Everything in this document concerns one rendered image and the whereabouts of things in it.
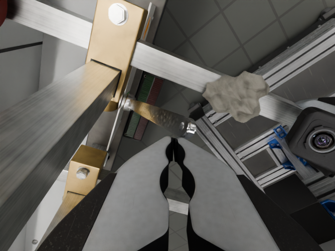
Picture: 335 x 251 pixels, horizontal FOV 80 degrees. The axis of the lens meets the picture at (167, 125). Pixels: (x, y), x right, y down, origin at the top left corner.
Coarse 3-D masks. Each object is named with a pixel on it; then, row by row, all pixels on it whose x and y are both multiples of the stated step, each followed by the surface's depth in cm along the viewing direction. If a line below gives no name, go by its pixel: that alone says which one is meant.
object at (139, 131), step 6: (156, 78) 42; (156, 84) 42; (156, 90) 43; (150, 96) 44; (156, 96) 44; (150, 102) 44; (144, 120) 46; (138, 126) 47; (144, 126) 47; (138, 132) 48; (138, 138) 49
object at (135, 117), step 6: (150, 78) 42; (144, 84) 42; (150, 84) 42; (144, 90) 43; (144, 96) 44; (144, 102) 44; (138, 114) 46; (132, 120) 46; (138, 120) 46; (132, 126) 47; (132, 132) 48
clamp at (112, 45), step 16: (112, 0) 21; (96, 16) 22; (144, 16) 23; (96, 32) 22; (112, 32) 22; (128, 32) 22; (96, 48) 23; (112, 48) 23; (128, 48) 23; (112, 64) 24; (128, 64) 24
